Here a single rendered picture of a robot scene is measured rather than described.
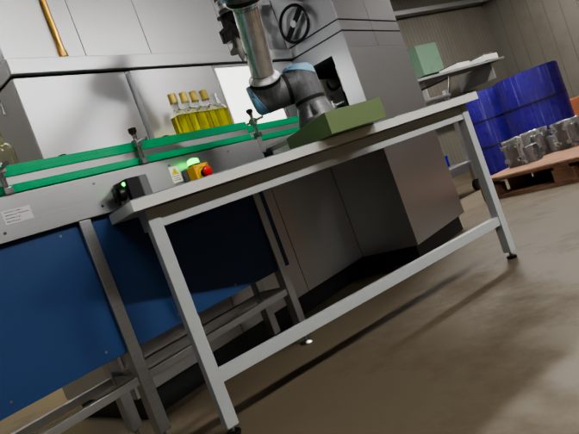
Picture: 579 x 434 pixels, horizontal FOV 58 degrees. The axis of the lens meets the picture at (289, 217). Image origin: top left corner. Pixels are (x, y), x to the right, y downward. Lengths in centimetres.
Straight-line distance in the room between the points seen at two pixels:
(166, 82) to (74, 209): 93
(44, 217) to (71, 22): 96
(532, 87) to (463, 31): 318
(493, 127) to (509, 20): 319
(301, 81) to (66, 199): 89
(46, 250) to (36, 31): 93
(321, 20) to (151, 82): 111
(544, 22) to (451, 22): 131
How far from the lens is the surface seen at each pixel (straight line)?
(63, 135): 211
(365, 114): 188
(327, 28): 303
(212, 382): 160
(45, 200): 166
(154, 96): 235
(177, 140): 199
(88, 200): 172
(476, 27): 903
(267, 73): 188
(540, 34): 892
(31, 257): 163
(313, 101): 192
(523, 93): 578
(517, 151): 461
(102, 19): 244
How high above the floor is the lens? 62
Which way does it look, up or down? 3 degrees down
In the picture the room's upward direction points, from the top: 20 degrees counter-clockwise
